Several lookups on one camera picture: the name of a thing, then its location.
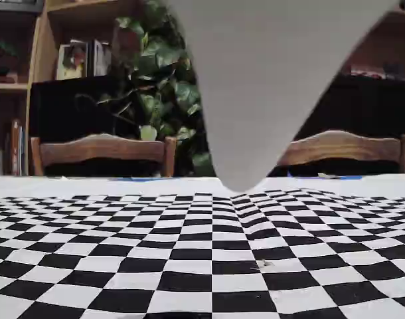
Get green leafy pothos plant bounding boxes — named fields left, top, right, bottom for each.
left=74, top=0, right=214, bottom=177

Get black white checkered mat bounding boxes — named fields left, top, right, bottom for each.
left=0, top=175, right=405, bottom=319

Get colourful upright books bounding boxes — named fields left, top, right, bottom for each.
left=55, top=39, right=112, bottom=81

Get small red pink items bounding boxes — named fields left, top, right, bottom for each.
left=350, top=62, right=405, bottom=80

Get light wooden bookshelf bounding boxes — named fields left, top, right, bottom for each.
left=0, top=0, right=405, bottom=177

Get thin upright books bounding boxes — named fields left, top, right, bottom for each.
left=3, top=118, right=28, bottom=176

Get black cabinet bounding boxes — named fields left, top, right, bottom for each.
left=29, top=74, right=405, bottom=177

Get small potted bonsai plant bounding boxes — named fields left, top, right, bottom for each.
left=0, top=39, right=20, bottom=76

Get brown wooden chair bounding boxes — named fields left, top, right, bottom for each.
left=274, top=129, right=405, bottom=175
left=29, top=132, right=177, bottom=177

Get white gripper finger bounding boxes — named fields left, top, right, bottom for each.
left=165, top=0, right=400, bottom=193

